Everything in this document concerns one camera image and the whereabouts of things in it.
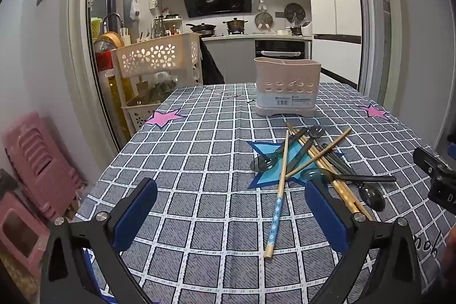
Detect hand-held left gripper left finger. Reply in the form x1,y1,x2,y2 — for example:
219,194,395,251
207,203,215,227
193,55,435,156
39,177,159,304

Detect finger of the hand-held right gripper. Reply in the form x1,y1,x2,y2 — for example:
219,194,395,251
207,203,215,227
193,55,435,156
413,146,456,180

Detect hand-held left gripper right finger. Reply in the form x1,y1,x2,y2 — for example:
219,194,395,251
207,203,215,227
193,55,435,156
304,179,423,304

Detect plain bamboo chopstick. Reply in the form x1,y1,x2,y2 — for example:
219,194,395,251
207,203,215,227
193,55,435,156
285,122,367,215
288,126,373,221

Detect dark translucent spoon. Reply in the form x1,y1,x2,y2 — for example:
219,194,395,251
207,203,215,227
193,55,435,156
249,128,308,172
300,168,397,187
331,162,386,213
287,125,325,174

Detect blue patterned bamboo chopstick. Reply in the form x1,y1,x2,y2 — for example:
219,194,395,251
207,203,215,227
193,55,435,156
264,129,290,260

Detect dark-ended bamboo chopstick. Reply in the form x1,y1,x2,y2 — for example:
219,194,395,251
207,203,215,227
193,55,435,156
284,128,353,180

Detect beige plastic utensil holder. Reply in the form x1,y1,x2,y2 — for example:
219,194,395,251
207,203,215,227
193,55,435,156
254,56,322,117

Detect grey checked star tablecloth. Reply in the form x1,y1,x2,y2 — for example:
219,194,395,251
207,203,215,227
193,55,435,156
73,82,456,304

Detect stack of pink plastic stools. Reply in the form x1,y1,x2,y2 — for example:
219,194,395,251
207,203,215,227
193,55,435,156
2,112,88,223

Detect pink plastic stool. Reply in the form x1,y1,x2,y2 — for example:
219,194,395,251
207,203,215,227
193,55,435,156
0,190,50,278

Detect yellow cooking oil bottle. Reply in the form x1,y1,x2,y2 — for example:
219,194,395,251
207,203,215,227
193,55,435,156
103,71,131,141

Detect green vegetables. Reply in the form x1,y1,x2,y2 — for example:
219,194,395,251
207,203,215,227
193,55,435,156
144,72,179,101

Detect red container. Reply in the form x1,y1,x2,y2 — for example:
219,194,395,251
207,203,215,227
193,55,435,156
94,51,115,73

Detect beige flower-cutout storage rack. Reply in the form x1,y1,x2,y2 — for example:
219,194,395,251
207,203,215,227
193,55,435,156
113,32,204,144

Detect dark hanging jacket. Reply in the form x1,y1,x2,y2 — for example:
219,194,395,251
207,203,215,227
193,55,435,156
199,38,226,85

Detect yellow basin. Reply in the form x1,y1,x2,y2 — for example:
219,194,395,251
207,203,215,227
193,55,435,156
94,31,125,53

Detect black built-in oven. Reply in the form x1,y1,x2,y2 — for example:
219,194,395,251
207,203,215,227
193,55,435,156
255,39,308,77

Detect white refrigerator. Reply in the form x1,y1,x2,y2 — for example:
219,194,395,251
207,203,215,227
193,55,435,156
296,0,364,87

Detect grey lower kitchen cabinets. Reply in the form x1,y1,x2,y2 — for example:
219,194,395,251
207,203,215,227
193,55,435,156
201,34,314,84

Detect white rice cooker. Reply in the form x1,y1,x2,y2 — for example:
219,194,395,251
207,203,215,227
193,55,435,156
287,24,312,37

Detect seasoning bottle rack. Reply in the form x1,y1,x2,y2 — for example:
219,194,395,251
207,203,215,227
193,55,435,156
153,15,184,37

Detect green plastic basket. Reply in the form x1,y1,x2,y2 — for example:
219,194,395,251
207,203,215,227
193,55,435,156
91,18,105,39

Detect black wok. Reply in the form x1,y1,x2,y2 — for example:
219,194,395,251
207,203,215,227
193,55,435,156
185,23,217,36

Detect kitchen faucet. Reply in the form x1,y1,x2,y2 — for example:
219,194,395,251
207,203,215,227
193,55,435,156
103,13,123,37

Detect round metal steamer rack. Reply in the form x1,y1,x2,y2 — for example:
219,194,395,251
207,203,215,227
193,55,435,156
254,12,275,30
284,3,307,23

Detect dark cooking pot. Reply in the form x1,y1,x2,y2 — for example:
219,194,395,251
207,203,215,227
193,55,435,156
223,18,249,34

